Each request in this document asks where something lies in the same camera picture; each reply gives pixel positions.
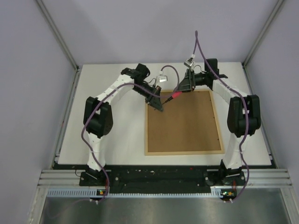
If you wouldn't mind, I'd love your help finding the wooden photo frame brown back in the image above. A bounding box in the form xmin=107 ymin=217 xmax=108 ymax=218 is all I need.
xmin=145 ymin=90 xmax=225 ymax=156

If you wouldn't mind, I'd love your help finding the right aluminium corner post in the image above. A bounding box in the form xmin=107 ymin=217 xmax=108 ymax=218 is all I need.
xmin=242 ymin=0 xmax=287 ymax=68

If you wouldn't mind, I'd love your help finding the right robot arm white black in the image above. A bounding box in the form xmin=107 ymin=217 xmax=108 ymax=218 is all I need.
xmin=178 ymin=57 xmax=261 ymax=185

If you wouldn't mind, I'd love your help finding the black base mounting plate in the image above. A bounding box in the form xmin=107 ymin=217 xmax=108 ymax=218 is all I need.
xmin=79 ymin=165 xmax=245 ymax=194

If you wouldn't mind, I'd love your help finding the aluminium rail beam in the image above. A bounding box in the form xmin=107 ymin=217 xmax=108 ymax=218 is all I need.
xmin=37 ymin=169 xmax=293 ymax=188

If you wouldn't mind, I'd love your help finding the aluminium corner post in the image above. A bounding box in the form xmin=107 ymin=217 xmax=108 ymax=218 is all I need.
xmin=35 ymin=0 xmax=78 ymax=68
xmin=242 ymin=0 xmax=287 ymax=68

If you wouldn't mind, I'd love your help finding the grey slotted cable duct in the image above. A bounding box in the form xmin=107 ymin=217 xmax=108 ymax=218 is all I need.
xmin=47 ymin=188 xmax=236 ymax=198

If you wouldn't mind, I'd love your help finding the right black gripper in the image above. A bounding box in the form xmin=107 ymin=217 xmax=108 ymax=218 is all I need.
xmin=173 ymin=70 xmax=207 ymax=94

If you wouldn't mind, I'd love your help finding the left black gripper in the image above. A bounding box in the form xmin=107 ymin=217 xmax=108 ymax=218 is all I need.
xmin=132 ymin=82 xmax=163 ymax=112

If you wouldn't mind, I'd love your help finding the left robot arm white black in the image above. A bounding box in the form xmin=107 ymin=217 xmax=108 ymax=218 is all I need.
xmin=81 ymin=63 xmax=163 ymax=185

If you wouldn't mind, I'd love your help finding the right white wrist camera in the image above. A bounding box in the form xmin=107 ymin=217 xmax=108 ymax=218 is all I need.
xmin=184 ymin=54 xmax=195 ymax=69

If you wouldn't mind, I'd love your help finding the left aluminium corner post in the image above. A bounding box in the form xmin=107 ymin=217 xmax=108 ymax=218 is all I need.
xmin=35 ymin=0 xmax=78 ymax=68

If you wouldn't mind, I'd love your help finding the pink handled screwdriver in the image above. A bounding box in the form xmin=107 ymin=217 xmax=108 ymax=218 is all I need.
xmin=163 ymin=91 xmax=182 ymax=104

